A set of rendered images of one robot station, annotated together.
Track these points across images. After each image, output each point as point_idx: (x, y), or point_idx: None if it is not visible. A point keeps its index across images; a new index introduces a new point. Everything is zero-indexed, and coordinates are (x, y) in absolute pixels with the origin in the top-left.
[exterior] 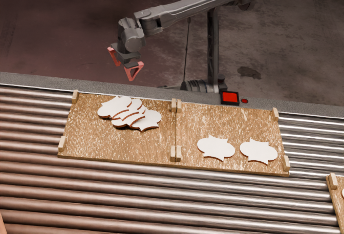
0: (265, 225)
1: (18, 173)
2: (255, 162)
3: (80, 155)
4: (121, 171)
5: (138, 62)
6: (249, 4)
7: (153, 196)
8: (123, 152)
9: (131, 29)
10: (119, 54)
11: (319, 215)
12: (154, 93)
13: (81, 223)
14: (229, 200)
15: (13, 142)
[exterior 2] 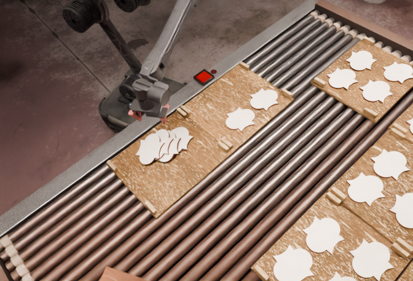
0: (318, 142)
1: (144, 255)
2: (270, 108)
3: (171, 203)
4: (204, 187)
5: (163, 106)
6: None
7: (242, 184)
8: (193, 174)
9: (153, 88)
10: (148, 112)
11: (333, 109)
12: None
13: (228, 245)
14: (283, 145)
15: (113, 239)
